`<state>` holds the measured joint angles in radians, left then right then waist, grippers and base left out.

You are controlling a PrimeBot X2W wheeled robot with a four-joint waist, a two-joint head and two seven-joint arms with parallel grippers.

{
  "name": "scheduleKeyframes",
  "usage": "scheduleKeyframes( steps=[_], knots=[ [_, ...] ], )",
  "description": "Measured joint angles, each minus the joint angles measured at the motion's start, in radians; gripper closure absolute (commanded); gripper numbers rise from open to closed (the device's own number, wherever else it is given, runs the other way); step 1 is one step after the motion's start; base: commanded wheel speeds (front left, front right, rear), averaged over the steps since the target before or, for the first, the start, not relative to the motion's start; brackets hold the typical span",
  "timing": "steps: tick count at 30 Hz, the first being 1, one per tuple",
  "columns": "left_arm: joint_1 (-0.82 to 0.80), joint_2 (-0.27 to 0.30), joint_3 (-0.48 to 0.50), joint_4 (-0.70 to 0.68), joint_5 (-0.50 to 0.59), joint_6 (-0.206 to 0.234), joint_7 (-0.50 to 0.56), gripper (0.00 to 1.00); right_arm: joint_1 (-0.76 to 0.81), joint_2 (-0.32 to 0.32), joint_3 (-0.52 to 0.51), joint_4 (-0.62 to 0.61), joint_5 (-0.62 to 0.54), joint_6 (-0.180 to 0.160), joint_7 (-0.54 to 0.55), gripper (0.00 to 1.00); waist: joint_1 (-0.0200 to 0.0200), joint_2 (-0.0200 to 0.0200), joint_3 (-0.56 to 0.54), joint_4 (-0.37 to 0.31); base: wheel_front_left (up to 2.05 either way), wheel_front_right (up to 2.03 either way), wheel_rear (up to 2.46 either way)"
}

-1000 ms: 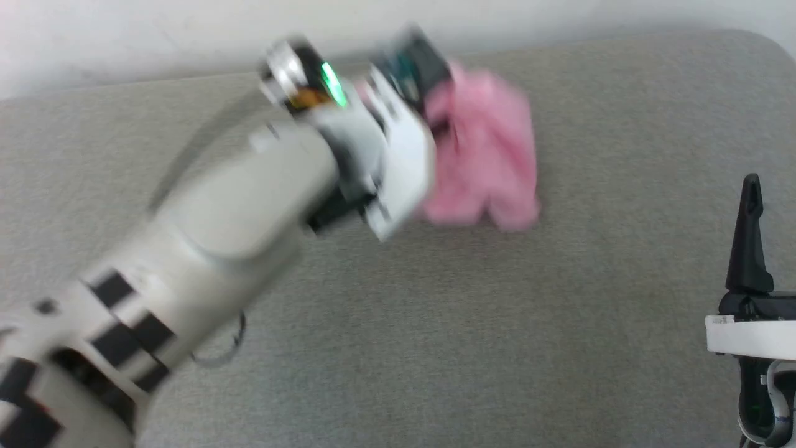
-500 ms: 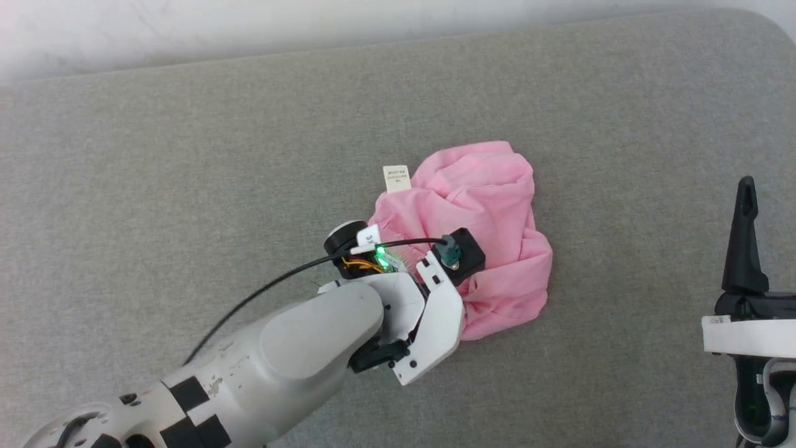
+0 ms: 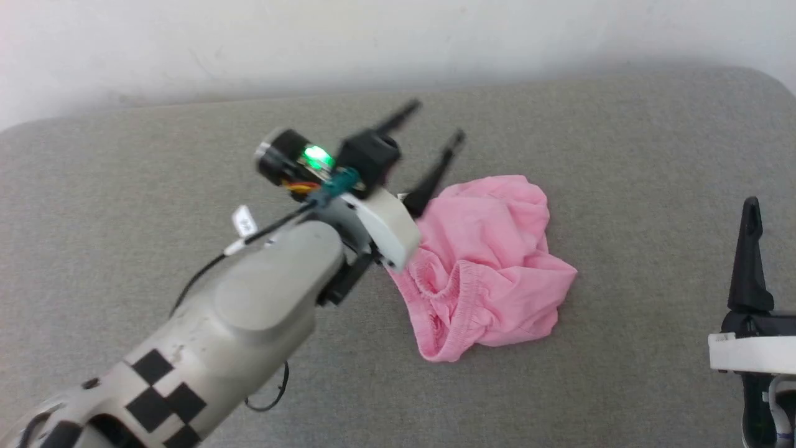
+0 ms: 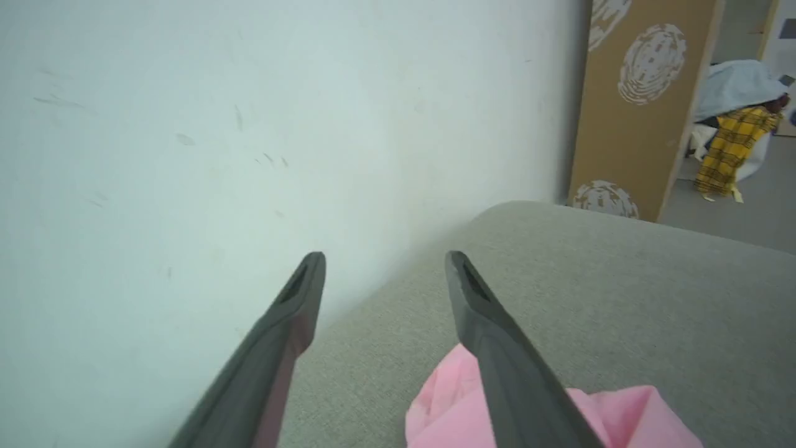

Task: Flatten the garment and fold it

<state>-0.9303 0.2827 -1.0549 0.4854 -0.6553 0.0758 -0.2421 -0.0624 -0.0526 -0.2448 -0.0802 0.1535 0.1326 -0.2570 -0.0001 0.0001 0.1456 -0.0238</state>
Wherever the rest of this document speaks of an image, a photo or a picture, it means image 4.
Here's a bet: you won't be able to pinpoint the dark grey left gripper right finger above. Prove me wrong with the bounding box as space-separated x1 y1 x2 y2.
444 251 605 448

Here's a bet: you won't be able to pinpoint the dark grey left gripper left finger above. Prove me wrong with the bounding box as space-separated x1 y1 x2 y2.
168 251 327 448

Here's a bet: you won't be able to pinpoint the pink garment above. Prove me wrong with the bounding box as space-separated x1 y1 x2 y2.
405 343 703 448

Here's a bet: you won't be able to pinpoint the yellow plaid garment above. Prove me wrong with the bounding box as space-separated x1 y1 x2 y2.
693 106 784 201

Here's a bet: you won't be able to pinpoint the grey fabric sofa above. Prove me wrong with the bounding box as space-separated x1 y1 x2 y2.
277 200 796 448

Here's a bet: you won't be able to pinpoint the brown cardboard panel white prints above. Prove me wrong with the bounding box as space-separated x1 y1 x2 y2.
567 0 725 223

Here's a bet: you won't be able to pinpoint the light blue cloth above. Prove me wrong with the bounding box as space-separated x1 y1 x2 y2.
693 59 790 122

